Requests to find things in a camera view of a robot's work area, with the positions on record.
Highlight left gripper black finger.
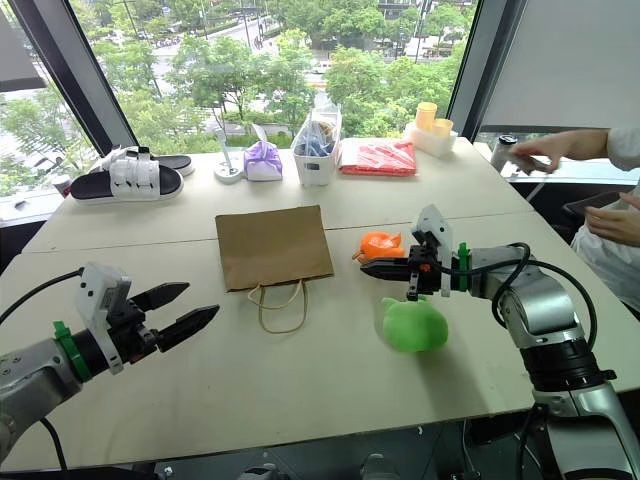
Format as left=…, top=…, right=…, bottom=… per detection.
left=130, top=282, right=192, bottom=312
left=157, top=304, right=222, bottom=354

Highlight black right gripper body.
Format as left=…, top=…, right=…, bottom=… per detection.
left=405, top=242, right=445, bottom=302

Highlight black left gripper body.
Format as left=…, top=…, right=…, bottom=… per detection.
left=106, top=294, right=162, bottom=365

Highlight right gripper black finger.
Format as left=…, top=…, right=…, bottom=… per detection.
left=360, top=267, right=412, bottom=282
left=360, top=256, right=411, bottom=272

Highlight red packet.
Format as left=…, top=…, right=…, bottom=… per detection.
left=337, top=138, right=418, bottom=178

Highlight brown paper bag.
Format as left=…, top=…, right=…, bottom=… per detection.
left=214, top=204, right=336, bottom=335

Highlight purple pouch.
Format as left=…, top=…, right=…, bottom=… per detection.
left=242, top=139, right=284, bottom=183

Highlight person's right hand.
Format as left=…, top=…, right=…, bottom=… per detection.
left=511, top=131, right=577, bottom=177

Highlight person's left hand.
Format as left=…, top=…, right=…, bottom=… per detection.
left=583, top=191, right=640, bottom=247

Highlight orange toy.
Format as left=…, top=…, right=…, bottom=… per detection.
left=351, top=230, right=407, bottom=264

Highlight green plush toy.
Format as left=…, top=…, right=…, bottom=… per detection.
left=380, top=294, right=450, bottom=355

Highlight black and white sandal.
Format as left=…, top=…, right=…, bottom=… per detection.
left=69, top=152, right=186, bottom=203
left=98, top=145, right=196, bottom=178

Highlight white storage bin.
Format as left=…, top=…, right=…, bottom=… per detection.
left=290, top=106, right=344, bottom=188

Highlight white cup holder box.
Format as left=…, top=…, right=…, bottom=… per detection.
left=403, top=119, right=459, bottom=159

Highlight white brush on round stand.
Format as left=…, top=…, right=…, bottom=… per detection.
left=213, top=128, right=243, bottom=186

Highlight silver metal bottle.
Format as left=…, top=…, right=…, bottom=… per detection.
left=489, top=133, right=520, bottom=174

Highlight blue packets in bin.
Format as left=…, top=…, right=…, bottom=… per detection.
left=293, top=122, right=335, bottom=157

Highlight tall yellow cup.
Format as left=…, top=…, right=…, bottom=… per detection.
left=415, top=101, right=439, bottom=133

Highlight black tablet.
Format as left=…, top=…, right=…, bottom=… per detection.
left=561, top=189, right=627, bottom=219

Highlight person's white clothing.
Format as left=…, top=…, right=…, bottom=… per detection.
left=569, top=222, right=640, bottom=307

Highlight white roller blind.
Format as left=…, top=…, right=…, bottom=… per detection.
left=478, top=0, right=640, bottom=135

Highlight grey roller blind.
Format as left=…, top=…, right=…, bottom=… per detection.
left=0, top=8, right=49, bottom=94

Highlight green right wrist cable tie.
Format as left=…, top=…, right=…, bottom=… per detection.
left=456, top=241, right=472, bottom=292

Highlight green wrist cable tie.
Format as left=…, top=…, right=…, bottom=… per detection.
left=53, top=321, right=92, bottom=384
left=456, top=241, right=472, bottom=292

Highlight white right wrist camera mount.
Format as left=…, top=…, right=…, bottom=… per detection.
left=410, top=204, right=458, bottom=299

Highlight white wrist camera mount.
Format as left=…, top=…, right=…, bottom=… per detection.
left=410, top=204, right=458, bottom=299
left=74, top=262, right=134, bottom=376

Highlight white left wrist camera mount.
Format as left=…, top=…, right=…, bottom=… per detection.
left=74, top=262, right=134, bottom=376

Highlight green left wrist cable tie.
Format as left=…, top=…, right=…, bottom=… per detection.
left=53, top=321, right=92, bottom=384

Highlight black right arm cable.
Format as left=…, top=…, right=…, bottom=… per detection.
left=439, top=242, right=599, bottom=351

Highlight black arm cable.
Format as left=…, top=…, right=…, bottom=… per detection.
left=439, top=242, right=599, bottom=351
left=0, top=268, right=85, bottom=325

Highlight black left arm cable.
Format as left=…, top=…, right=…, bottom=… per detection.
left=0, top=268, right=85, bottom=325

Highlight black window frame post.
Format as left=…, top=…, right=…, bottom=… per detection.
left=8, top=0, right=140, bottom=157
left=446, top=0, right=504, bottom=132

